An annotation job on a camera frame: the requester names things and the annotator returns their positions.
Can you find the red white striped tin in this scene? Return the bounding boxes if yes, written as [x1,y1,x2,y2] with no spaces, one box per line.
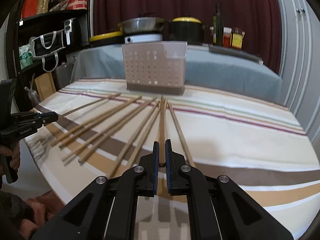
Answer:
[67,0,88,10]

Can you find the person's left hand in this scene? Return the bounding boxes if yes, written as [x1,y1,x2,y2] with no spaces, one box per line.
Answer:
[0,141,21,170]

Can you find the grey tray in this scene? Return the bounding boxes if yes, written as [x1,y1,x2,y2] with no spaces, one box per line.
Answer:
[208,44,264,64]

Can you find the striped tablecloth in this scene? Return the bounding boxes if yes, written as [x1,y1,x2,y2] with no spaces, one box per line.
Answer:
[25,79,319,239]

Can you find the sauce jar yellow label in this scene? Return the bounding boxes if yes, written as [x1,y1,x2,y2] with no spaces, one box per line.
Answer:
[231,27,245,50]

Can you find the white perforated utensil caddy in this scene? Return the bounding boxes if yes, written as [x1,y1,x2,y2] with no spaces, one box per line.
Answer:
[121,41,187,95]

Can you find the grey-blue table cover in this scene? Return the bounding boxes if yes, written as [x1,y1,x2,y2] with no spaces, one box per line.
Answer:
[71,45,282,103]

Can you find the wooden board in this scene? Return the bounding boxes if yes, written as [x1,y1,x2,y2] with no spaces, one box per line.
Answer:
[35,73,56,100]

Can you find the black pot yellow lid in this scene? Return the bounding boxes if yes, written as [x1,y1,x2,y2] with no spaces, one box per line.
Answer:
[168,17,205,46]

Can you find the white handheld device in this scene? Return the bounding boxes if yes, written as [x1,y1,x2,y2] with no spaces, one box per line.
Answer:
[64,18,74,46]

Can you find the white induction cooker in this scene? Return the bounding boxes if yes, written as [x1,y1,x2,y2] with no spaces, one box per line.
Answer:
[125,34,163,44]

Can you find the black bag white straps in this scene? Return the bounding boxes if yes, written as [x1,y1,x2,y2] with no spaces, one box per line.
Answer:
[28,29,67,73]

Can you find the yellow flat pan lid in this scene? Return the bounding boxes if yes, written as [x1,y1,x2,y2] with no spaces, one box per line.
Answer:
[89,31,124,42]

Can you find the steel wok with lid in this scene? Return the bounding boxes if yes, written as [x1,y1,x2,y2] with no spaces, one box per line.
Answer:
[118,17,167,34]

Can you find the white cabinet doors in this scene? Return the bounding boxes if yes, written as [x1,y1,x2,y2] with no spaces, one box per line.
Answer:
[278,0,319,142]

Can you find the dark olive oil bottle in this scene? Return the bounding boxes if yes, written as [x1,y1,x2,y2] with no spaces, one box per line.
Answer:
[213,3,224,46]

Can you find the black shelf unit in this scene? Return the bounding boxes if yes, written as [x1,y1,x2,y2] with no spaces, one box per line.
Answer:
[5,0,91,78]

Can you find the dark red curtain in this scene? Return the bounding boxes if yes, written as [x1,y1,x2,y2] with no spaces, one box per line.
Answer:
[93,0,281,73]

